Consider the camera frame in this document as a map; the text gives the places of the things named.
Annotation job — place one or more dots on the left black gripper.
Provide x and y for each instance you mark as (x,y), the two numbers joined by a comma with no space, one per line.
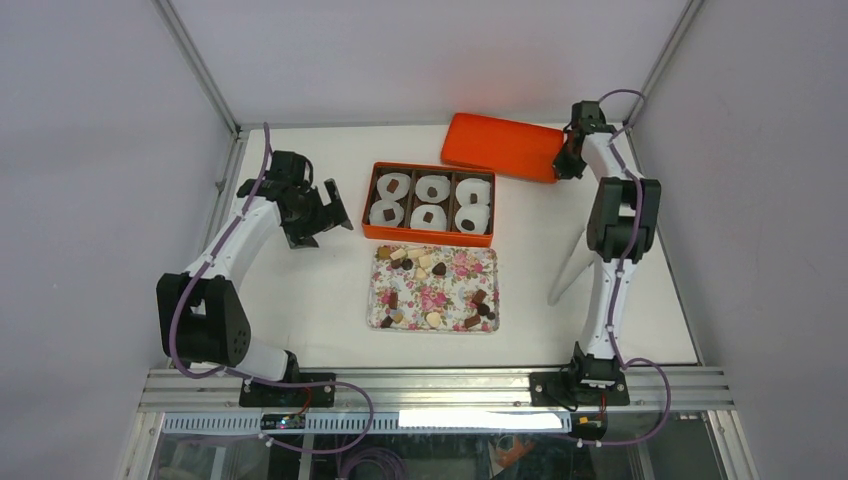
(302,235)

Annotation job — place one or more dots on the brown rectangular chocolate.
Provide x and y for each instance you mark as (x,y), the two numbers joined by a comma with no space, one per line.
(393,186)

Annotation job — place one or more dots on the orange box lid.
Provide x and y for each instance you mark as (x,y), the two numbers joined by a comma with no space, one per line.
(510,148)

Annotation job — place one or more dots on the orange chocolate box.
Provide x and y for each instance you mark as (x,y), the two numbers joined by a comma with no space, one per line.
(462,194)

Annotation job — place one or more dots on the floral tray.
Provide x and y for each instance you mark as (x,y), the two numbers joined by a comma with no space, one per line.
(403,290)

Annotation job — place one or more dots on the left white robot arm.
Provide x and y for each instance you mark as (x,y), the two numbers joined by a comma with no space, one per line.
(204,326)

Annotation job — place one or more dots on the brown chocolate lower right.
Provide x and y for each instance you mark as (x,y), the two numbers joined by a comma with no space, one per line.
(478,298)

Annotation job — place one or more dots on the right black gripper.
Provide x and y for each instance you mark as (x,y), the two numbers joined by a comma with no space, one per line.
(564,169)

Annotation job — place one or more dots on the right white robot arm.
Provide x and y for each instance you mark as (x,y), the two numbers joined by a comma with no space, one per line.
(620,230)

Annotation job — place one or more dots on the white heart chocolate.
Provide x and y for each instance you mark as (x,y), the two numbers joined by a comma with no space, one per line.
(434,320)

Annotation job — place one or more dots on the brown chocolate tray corner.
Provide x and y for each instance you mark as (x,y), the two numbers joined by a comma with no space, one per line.
(472,321)

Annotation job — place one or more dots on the aluminium frame rail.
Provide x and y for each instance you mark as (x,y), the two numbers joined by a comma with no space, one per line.
(424,401)

